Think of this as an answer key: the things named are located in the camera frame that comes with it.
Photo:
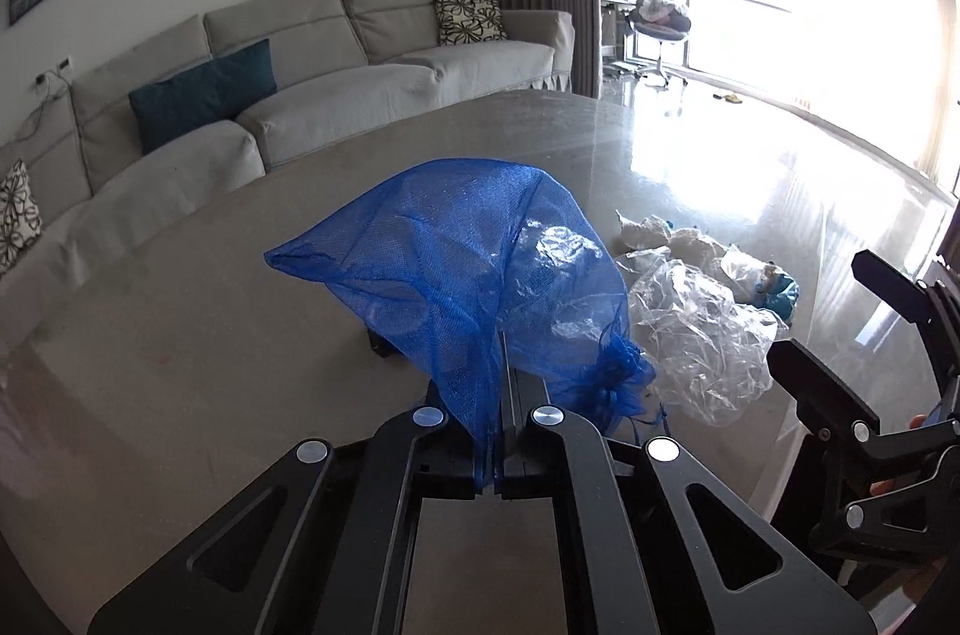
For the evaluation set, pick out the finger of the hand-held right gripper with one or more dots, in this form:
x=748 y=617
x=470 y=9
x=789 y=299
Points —
x=810 y=380
x=892 y=286

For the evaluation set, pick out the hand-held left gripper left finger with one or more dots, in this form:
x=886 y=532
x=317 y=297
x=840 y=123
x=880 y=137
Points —
x=442 y=462

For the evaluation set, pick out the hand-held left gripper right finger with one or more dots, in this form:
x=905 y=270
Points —
x=525 y=447

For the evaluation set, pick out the plastic bag with blue cloth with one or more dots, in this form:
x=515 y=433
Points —
x=776 y=290

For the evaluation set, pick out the clear plastic wrap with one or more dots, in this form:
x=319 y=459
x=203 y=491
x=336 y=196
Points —
x=697 y=335

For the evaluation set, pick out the blue mesh bag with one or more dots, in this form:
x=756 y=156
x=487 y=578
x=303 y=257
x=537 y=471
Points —
x=450 y=245

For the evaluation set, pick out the person's right hand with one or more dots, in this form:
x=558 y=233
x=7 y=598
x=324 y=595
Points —
x=922 y=423

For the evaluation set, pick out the beige coffee table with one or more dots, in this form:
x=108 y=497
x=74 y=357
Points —
x=225 y=342

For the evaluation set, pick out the pair of slippers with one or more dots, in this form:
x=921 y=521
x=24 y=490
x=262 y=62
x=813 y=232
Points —
x=727 y=97

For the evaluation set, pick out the sheer white curtain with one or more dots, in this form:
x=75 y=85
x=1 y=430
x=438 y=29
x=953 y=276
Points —
x=885 y=27

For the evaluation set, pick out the swivel chair with clothes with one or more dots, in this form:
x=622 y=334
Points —
x=660 y=23

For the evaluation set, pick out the grey fabric sofa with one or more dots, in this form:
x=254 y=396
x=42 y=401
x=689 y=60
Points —
x=337 y=117

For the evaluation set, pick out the white cluttered desk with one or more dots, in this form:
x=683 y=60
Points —
x=615 y=5

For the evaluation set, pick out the floral black white pillow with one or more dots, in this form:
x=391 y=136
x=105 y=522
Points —
x=469 y=20
x=19 y=215

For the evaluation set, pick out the teal rectangular pillow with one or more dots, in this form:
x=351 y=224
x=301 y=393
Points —
x=202 y=95

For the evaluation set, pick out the wall socket with charger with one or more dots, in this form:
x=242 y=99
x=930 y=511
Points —
x=54 y=71

